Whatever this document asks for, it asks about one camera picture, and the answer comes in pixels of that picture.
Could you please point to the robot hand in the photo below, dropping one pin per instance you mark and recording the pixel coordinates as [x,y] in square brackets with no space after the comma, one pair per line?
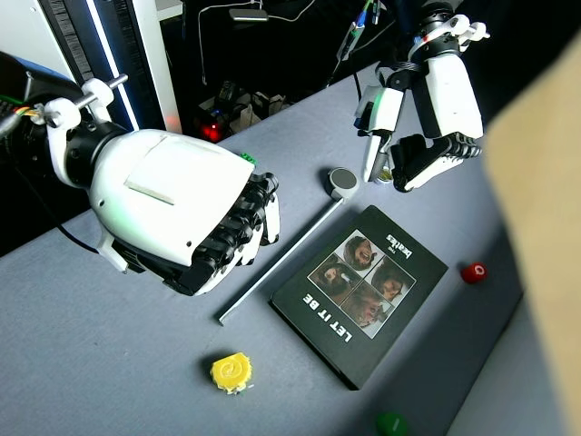
[172,191]
[454,100]

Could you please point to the white tape measure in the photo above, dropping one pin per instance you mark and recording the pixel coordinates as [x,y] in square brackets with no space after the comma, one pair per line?
[343,179]

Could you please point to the yellow swirl toy food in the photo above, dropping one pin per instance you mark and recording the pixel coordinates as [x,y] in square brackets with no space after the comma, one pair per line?
[230,371]

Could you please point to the grey table cloth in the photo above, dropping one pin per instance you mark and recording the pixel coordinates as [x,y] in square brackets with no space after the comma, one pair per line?
[113,363]

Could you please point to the brown paper bag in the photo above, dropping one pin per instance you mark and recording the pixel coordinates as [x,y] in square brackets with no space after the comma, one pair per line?
[249,113]

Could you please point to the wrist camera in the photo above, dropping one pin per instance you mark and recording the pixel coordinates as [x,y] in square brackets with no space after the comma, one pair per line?
[365,109]
[134,259]

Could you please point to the black Let It Be album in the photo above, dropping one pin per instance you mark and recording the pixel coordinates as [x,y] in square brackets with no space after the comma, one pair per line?
[327,318]

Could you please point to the small white cup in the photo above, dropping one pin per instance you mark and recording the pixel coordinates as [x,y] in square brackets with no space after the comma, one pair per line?
[385,176]

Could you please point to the grey power adapter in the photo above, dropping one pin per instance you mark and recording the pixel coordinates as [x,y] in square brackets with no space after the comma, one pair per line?
[249,14]

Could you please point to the white cabinet with black strips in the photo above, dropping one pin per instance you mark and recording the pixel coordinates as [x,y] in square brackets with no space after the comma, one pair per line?
[154,68]

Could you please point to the tan cardboard panel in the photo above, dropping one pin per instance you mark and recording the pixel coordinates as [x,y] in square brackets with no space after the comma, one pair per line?
[544,227]

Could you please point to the green round cap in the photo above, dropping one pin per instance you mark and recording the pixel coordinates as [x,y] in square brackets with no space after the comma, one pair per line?
[392,424]

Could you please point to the green and blue toy block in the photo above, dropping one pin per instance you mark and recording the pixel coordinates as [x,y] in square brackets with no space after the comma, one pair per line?
[249,158]

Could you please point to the red round toy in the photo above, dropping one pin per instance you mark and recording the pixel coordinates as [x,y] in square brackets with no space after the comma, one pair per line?
[473,272]

